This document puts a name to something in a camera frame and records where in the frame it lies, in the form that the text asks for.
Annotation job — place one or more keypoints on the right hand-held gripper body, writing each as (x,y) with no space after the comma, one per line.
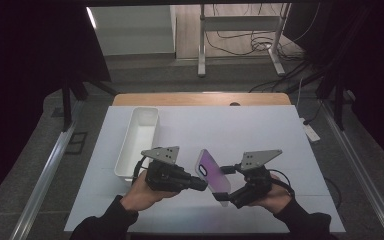
(258,181)

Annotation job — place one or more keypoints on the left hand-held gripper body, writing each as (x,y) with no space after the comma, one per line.
(163,176)

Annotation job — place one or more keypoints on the iridescent phone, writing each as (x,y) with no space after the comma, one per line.
(213,170)

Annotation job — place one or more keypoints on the person's right hand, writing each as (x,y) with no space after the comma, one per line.
(276,200)

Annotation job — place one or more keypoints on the person's left hand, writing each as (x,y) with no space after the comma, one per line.
(141,196)

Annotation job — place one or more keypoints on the pale table mat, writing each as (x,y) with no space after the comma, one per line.
(246,133)

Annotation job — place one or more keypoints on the white plastic bin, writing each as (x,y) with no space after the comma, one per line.
(140,133)

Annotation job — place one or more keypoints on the white power strip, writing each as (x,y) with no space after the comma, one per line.
(310,131)

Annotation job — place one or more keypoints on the wooden table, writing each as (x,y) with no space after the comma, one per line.
(196,99)

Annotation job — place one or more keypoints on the white cabinet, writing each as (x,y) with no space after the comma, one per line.
(133,30)

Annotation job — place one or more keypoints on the black curtain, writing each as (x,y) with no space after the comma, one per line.
(23,83)
(373,66)

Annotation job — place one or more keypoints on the aluminium rail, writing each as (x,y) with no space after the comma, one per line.
(46,173)
(363,173)

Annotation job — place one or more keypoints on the black stand post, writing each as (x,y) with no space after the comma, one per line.
(339,106)
(66,106)

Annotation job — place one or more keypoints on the metal desk frame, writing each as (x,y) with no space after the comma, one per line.
(240,23)

